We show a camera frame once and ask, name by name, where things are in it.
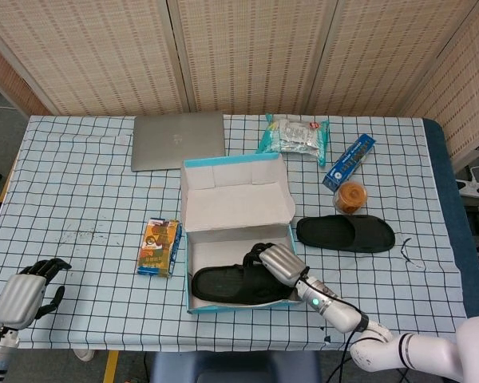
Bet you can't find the beige woven folding screen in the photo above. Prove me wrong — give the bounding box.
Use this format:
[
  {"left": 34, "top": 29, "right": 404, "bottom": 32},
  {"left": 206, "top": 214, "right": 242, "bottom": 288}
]
[{"left": 0, "top": 0, "right": 479, "bottom": 168}]

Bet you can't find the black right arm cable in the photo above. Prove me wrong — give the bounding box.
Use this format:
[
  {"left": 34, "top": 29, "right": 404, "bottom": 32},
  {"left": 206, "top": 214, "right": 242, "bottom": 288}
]
[{"left": 301, "top": 269, "right": 384, "bottom": 383}]

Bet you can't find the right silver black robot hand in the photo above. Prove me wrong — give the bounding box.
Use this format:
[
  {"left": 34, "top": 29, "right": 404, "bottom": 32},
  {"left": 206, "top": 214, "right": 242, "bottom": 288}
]
[{"left": 243, "top": 241, "right": 309, "bottom": 288}]

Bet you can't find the open blue cardboard shoe box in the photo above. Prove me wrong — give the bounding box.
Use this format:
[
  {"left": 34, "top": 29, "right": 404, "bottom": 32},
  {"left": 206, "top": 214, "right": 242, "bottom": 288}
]
[{"left": 180, "top": 152, "right": 304, "bottom": 315}]

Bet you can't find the orange round jar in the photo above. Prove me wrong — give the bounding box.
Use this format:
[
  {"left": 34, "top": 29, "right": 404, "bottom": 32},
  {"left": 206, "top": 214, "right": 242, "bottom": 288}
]
[{"left": 332, "top": 180, "right": 369, "bottom": 215}]

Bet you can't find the orange printed small carton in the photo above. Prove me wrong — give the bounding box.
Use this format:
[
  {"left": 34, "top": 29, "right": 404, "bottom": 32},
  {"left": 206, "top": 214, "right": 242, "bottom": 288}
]
[{"left": 135, "top": 217, "right": 182, "bottom": 278}]

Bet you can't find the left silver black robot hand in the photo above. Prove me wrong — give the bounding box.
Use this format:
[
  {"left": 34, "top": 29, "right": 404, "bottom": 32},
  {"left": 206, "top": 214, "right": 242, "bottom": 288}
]
[{"left": 0, "top": 258, "right": 72, "bottom": 331}]

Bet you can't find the grey closed laptop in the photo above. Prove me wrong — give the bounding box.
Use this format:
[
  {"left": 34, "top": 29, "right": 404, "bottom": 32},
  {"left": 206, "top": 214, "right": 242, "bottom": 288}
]
[{"left": 130, "top": 111, "right": 227, "bottom": 172}]

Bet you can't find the black rubber slipper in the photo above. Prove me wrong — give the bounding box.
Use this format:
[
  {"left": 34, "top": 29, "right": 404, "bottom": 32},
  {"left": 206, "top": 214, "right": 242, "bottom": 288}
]
[
  {"left": 295, "top": 214, "right": 396, "bottom": 253},
  {"left": 190, "top": 261, "right": 300, "bottom": 306}
]

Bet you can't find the white plastic floor stand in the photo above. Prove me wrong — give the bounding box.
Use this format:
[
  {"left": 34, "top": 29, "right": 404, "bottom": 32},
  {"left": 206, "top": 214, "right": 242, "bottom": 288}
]
[{"left": 454, "top": 165, "right": 479, "bottom": 199}]

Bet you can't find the blue checked tablecloth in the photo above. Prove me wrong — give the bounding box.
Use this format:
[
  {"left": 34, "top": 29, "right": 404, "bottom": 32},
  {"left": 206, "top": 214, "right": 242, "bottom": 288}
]
[{"left": 0, "top": 114, "right": 476, "bottom": 354}]

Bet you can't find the teal plastic snack bag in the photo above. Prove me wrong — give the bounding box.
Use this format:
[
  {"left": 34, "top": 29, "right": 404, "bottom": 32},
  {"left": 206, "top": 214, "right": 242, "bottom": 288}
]
[{"left": 255, "top": 113, "right": 331, "bottom": 168}]

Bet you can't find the dark blue chair seat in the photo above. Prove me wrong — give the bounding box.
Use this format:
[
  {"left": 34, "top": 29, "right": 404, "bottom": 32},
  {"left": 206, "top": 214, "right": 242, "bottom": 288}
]
[{"left": 149, "top": 350, "right": 323, "bottom": 383}]

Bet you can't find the yellow floor tape strip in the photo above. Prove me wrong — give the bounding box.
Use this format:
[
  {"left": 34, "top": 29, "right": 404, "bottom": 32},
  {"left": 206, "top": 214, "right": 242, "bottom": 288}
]
[{"left": 102, "top": 350, "right": 121, "bottom": 383}]

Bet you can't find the long blue printed box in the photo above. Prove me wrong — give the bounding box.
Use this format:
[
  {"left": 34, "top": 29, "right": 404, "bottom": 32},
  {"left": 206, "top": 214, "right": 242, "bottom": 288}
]
[{"left": 322, "top": 133, "right": 377, "bottom": 192}]

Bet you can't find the dark blue padded table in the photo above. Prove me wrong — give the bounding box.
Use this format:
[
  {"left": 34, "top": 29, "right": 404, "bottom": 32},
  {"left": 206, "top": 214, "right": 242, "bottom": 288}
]
[{"left": 422, "top": 118, "right": 479, "bottom": 320}]

